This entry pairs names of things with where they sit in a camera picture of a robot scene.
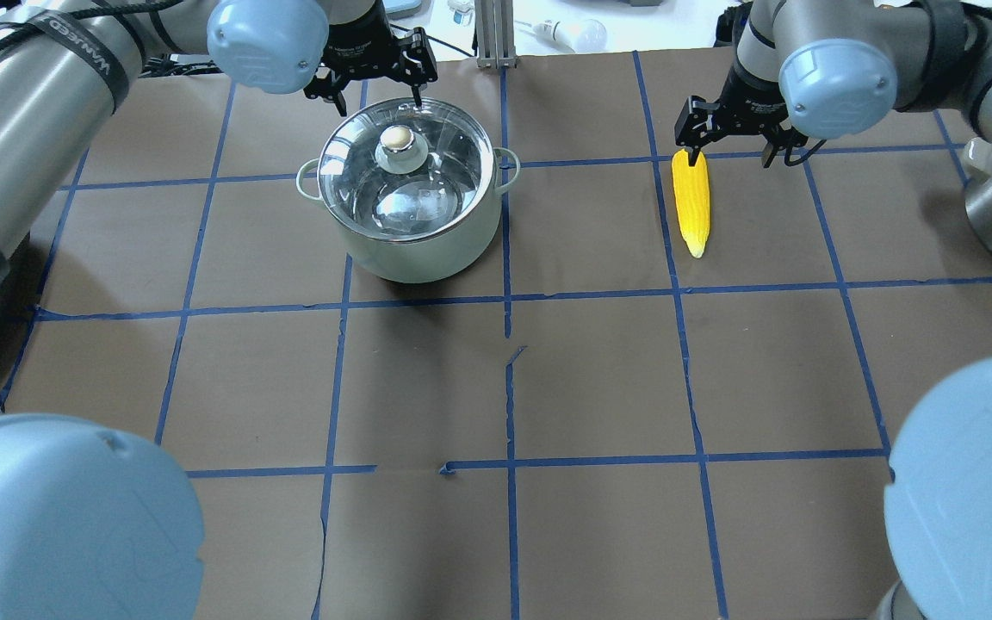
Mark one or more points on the pale green cooking pot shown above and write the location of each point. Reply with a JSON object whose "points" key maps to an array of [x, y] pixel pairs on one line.
{"points": [[434, 259]]}

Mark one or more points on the glass pot lid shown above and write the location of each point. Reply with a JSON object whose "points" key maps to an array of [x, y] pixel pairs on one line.
{"points": [[394, 173]]}

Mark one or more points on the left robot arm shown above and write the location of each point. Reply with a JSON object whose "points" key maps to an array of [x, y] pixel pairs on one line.
{"points": [[96, 522]]}

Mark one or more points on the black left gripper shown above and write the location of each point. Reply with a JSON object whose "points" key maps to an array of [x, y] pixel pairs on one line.
{"points": [[360, 36]]}

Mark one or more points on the yellow toy corn cob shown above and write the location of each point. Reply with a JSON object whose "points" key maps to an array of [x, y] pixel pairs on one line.
{"points": [[692, 200]]}

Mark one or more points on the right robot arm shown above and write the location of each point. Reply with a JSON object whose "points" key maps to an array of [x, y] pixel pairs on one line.
{"points": [[807, 72]]}

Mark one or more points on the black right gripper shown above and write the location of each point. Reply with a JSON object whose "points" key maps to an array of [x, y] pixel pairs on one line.
{"points": [[752, 90]]}

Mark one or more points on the aluminium frame post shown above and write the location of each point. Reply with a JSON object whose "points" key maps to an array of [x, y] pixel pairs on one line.
{"points": [[493, 34]]}

